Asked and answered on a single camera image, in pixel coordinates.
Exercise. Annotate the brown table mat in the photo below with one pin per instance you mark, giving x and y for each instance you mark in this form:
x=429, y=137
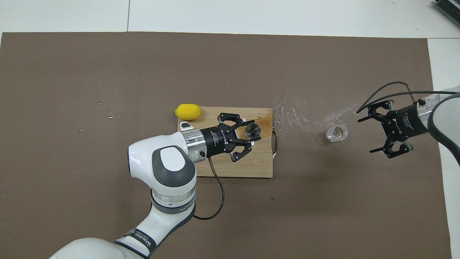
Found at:
x=107, y=72

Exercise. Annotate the yellow lemon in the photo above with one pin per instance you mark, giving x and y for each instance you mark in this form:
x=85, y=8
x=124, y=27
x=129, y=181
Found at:
x=187, y=112

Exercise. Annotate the wooden cutting board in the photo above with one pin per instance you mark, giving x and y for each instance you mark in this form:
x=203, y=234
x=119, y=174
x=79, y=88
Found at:
x=258, y=162

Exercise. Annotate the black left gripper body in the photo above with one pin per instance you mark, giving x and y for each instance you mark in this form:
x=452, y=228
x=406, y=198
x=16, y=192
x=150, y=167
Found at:
x=215, y=140

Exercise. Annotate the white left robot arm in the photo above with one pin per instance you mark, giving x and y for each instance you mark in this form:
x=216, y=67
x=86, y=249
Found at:
x=158, y=172

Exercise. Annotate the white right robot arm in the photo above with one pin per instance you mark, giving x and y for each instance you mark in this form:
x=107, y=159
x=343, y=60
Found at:
x=447, y=118

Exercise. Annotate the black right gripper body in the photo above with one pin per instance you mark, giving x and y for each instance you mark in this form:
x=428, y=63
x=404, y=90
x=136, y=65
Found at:
x=406, y=122

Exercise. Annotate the steel double jigger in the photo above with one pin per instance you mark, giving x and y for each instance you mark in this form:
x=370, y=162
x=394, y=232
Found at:
x=253, y=130

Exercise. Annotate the small clear glass cup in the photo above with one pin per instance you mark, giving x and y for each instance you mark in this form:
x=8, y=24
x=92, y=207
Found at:
x=336, y=133

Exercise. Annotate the grey laptop corner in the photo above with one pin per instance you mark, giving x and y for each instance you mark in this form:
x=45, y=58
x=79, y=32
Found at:
x=449, y=5

